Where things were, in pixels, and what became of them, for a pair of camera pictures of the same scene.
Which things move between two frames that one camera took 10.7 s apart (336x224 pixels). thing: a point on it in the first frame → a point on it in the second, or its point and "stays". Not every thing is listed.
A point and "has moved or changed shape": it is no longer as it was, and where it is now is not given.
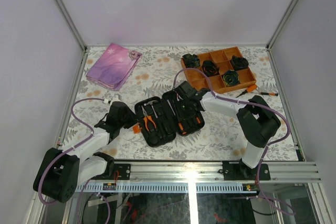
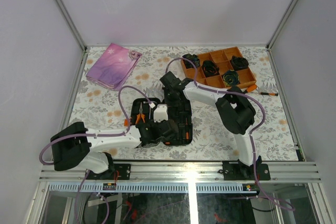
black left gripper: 134,117 → 154,125
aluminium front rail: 212,171 stays
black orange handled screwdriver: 181,127 → 187,134
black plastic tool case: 160,120 has moved or changed shape
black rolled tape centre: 210,68 stays
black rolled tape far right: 239,63 stays
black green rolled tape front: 231,78 stays
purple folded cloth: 113,66 stays
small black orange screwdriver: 269,94 stays
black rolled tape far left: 191,61 stays
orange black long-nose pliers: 146,117 has moved or changed shape
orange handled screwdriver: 251,88 stays
